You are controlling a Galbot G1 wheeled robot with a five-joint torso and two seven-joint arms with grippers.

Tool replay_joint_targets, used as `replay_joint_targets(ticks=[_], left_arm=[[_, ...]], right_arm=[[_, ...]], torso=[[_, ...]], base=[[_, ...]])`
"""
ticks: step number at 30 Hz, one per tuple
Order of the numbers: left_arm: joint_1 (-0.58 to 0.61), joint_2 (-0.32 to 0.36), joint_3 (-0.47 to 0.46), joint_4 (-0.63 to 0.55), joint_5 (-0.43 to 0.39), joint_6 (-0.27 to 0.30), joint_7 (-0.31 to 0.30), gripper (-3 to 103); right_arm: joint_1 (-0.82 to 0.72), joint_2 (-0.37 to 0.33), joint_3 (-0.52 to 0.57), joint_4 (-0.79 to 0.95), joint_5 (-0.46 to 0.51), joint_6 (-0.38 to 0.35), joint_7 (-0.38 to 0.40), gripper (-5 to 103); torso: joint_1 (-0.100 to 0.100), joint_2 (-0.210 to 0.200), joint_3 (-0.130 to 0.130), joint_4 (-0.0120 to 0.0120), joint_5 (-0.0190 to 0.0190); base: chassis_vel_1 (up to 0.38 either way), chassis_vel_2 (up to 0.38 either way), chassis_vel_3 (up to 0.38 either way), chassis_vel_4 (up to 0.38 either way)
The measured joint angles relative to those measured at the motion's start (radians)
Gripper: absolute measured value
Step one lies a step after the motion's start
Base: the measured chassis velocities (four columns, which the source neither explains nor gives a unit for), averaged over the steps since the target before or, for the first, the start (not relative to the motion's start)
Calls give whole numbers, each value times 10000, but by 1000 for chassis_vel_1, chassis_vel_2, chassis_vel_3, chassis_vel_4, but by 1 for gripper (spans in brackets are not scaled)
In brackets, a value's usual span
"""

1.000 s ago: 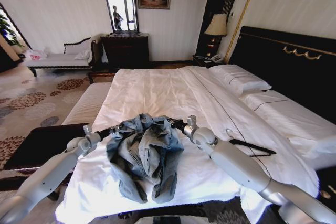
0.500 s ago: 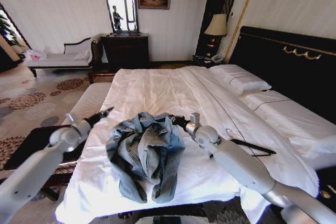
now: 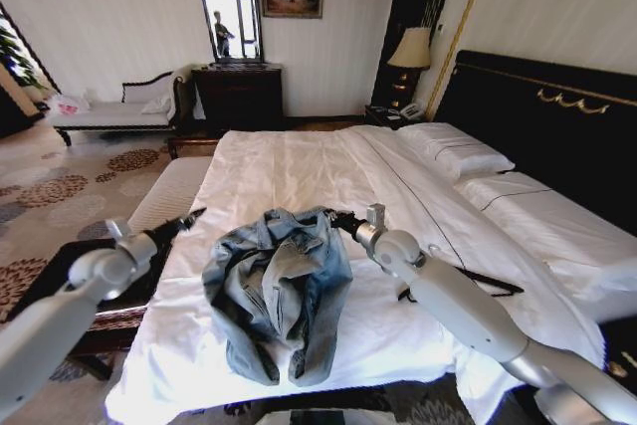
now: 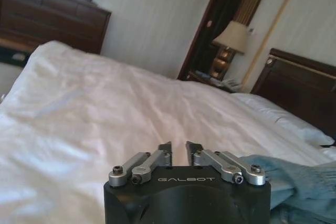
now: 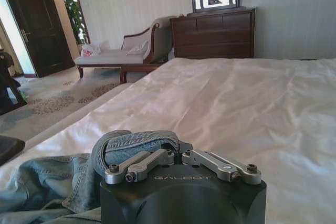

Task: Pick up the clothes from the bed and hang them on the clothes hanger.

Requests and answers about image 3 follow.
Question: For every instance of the white desk telephone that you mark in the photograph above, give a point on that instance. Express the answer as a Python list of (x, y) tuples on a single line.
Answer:
[(412, 110)]

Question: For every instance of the white pillow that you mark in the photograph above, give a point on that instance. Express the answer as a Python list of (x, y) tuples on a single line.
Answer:
[(453, 148), (542, 221)]

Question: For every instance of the dark cabinet with gold trim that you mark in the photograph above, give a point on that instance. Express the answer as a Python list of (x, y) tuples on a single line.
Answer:
[(619, 355)]

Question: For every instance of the white chaise longue dark frame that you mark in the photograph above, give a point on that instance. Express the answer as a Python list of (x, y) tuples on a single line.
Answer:
[(109, 114)]

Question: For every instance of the white upholstered bench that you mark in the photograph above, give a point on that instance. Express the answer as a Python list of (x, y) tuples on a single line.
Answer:
[(171, 191)]

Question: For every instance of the white cushion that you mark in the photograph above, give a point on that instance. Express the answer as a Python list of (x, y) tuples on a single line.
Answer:
[(156, 104)]

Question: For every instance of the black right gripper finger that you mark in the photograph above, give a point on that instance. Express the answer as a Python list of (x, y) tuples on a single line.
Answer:
[(332, 214), (334, 224)]

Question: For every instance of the white plastic bag pink print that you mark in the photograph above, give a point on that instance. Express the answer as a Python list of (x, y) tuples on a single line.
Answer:
[(68, 104)]

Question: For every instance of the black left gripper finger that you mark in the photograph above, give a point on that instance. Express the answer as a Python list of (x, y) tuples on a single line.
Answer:
[(191, 213), (191, 219)]

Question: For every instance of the person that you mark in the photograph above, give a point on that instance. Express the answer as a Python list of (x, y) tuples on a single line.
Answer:
[(222, 34)]

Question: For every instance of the bed with white duvet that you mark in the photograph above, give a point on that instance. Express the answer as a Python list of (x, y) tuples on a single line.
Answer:
[(298, 176)]

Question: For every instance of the light blue denim jacket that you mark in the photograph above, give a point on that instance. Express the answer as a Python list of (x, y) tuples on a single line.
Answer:
[(278, 290)]

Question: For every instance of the dark framed wall mirror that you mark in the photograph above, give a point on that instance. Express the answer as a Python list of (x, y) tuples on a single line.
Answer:
[(230, 17)]

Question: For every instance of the dark wooden dresser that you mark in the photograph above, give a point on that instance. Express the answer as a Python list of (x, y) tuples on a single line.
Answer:
[(239, 96)]

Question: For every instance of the table lamp with cream shade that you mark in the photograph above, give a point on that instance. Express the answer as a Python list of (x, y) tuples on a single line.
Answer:
[(410, 49)]

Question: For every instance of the green potted plant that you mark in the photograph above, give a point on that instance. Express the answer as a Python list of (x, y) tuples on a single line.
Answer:
[(15, 54)]

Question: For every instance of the dark wooden low table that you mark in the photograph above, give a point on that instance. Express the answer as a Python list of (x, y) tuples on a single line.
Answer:
[(124, 313)]

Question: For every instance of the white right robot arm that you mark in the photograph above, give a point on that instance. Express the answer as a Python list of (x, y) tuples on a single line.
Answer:
[(448, 295)]

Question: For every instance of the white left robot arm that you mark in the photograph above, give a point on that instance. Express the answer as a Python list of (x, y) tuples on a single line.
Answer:
[(40, 325)]

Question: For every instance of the dark wooden nightstand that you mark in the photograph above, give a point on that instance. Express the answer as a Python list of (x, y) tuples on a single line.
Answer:
[(380, 116)]

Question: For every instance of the black headboard with gold ornament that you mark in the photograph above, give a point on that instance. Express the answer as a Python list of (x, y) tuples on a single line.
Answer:
[(557, 136)]

